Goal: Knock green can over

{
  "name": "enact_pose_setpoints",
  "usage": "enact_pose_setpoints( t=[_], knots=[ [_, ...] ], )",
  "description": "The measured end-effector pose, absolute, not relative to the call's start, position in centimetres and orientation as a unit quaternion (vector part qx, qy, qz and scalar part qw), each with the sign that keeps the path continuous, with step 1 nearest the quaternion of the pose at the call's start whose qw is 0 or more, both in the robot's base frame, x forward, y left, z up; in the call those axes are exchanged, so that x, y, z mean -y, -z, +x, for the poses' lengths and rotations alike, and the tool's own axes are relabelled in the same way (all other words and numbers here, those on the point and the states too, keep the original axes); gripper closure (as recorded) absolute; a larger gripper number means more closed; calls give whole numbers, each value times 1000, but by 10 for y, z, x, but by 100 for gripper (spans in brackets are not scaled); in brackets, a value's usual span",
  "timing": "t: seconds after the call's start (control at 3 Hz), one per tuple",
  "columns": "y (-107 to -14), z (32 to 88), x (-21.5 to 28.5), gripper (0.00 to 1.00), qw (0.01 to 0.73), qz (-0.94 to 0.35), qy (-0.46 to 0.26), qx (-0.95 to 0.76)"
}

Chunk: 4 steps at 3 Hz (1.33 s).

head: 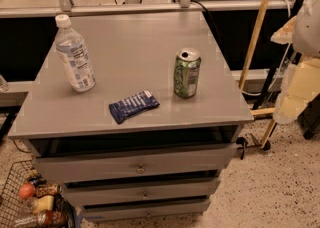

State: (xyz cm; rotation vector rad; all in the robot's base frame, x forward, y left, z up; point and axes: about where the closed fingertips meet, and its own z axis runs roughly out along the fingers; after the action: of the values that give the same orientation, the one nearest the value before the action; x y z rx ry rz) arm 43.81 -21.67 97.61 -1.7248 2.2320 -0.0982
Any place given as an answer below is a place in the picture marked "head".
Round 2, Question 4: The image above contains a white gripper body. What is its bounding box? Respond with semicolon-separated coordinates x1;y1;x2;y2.
288;57;320;106

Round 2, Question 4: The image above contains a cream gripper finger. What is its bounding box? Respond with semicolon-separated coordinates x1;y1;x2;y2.
271;16;296;44
273;68;307;124

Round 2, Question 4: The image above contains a green soda can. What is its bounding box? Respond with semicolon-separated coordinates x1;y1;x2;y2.
173;48;201;99

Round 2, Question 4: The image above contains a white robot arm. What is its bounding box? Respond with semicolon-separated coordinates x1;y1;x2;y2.
271;0;320;124

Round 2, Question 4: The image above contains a top grey drawer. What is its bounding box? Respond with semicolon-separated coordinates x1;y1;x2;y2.
33;143;236;183

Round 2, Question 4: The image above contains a grey drawer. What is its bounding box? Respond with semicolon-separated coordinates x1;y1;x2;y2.
82;198;210;222
63;177;220;207
33;143;236;183

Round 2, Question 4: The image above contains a middle grey drawer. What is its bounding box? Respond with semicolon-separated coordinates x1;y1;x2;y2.
63;177;220;207

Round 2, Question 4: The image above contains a bottom grey drawer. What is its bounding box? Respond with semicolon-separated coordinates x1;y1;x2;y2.
82;198;210;222

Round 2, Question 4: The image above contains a grey drawer cabinet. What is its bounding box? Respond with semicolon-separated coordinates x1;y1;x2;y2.
9;12;252;221

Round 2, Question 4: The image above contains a blue snack bar wrapper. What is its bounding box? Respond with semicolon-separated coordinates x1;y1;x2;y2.
109;90;160;124

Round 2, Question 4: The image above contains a clear plastic water bottle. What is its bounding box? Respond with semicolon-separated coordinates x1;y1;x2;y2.
55;14;96;92

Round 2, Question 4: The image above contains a yellow bottle in basket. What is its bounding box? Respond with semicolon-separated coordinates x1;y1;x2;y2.
26;195;54;213

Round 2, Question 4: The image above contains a red bottle in basket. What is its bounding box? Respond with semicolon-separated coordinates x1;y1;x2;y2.
14;210;68;228

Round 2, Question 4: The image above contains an orange ball in basket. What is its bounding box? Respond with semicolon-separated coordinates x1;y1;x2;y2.
19;183;35;200

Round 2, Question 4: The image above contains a yellow wooden frame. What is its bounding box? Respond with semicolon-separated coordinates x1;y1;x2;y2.
237;0;279;150

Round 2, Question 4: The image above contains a black cable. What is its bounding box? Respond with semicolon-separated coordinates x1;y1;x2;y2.
190;0;225;48

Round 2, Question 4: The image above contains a black wire basket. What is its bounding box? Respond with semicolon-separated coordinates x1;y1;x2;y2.
0;160;76;228

